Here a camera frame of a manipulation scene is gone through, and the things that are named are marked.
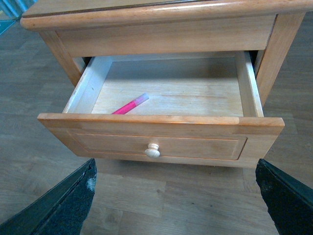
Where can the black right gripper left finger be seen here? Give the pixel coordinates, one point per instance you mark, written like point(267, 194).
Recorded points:
point(60, 211)

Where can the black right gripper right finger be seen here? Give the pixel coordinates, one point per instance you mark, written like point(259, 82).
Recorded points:
point(289, 202)

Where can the pink marker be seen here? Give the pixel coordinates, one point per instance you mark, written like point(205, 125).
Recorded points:
point(131, 105)

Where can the wooden drawer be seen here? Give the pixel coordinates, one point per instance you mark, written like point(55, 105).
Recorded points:
point(203, 109)

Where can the wooden nightstand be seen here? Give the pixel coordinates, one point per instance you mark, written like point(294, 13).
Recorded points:
point(76, 29)

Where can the pale green curtain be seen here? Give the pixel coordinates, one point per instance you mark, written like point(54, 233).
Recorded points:
point(15, 8)

